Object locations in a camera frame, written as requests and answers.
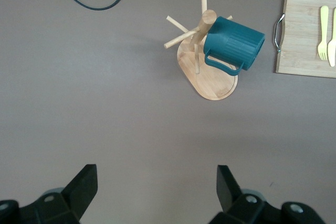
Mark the yellow plastic knife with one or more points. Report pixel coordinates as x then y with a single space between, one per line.
332 48

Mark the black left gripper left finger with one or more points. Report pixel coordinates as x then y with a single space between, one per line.
71 203

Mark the brown table cover mat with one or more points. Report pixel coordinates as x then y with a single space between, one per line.
78 103

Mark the wooden cup rack with pegs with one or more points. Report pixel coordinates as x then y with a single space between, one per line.
212 85

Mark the yellow plastic fork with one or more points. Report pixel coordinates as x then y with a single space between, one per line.
323 24

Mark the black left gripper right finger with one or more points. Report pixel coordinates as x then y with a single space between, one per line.
236 208

